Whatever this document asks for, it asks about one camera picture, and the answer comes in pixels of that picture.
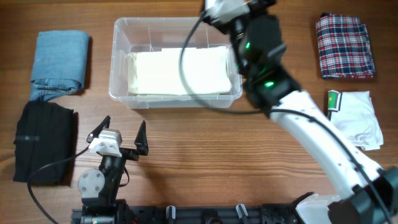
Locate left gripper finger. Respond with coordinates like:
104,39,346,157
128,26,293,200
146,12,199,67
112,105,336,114
86,115,111,143
134,120,149,156

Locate cream cloth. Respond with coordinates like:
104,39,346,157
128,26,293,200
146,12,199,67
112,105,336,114
127,46,232,95

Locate plaid shirt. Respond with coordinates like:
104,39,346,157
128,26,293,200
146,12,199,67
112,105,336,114
315,13,376,80

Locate white printed t-shirt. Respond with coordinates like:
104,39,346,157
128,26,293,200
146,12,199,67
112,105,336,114
328,90,384,151

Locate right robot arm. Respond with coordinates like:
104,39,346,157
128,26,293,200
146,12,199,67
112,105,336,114
219,1,397,223

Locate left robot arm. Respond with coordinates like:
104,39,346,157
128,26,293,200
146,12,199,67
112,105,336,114
73,116,149,224

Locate clear plastic storage container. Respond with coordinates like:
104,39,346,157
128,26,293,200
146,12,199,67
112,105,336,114
109,17,243,110

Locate black folded garment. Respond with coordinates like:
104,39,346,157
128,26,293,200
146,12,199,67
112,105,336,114
13,101,75,182

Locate blue folded jeans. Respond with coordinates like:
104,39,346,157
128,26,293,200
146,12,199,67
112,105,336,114
30,30,90,101

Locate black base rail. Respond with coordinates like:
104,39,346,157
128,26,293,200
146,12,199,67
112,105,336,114
71,203,301,224

